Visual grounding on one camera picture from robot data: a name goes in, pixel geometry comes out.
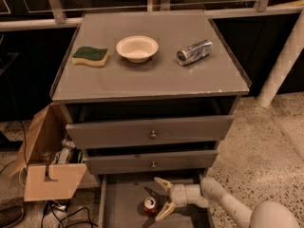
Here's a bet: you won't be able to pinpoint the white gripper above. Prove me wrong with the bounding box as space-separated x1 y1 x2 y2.
154 177 209 221

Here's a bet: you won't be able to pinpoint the red coke can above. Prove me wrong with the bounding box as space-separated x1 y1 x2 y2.
143 197 157 217

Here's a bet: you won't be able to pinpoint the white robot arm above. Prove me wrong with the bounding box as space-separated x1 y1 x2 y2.
154 177 300 228

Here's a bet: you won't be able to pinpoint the grey bottom drawer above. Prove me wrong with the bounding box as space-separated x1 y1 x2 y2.
99 170 215 228

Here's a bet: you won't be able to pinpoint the grey drawer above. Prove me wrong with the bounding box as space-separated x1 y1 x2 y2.
99 170 215 228
66 115 234 149
85 150 219 175

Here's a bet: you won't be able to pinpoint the grey middle drawer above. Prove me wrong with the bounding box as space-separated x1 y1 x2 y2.
85 150 219 175

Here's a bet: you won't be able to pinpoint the grey top drawer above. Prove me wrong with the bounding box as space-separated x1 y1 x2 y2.
66 115 234 149

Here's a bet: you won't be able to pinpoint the grey drawer cabinet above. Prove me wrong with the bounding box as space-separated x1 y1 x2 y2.
49 10 253 228

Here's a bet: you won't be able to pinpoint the silver blue soda can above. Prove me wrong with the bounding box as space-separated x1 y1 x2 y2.
177 40 213 67

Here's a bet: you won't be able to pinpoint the plastic bottles in box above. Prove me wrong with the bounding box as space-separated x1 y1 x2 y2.
40 138 84 164

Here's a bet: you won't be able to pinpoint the brown cardboard box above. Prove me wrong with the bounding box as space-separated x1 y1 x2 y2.
9 104 99 201

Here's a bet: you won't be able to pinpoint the white paper bowl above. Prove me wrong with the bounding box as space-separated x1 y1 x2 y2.
116 36 159 63

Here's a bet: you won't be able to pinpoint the green yellow sponge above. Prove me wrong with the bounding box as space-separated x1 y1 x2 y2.
72 47 109 67

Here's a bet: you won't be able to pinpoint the white diagonal pole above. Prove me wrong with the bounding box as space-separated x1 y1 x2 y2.
256 10 304 107

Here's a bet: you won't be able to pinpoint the metal window railing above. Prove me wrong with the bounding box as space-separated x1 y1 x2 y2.
0 0 304 31

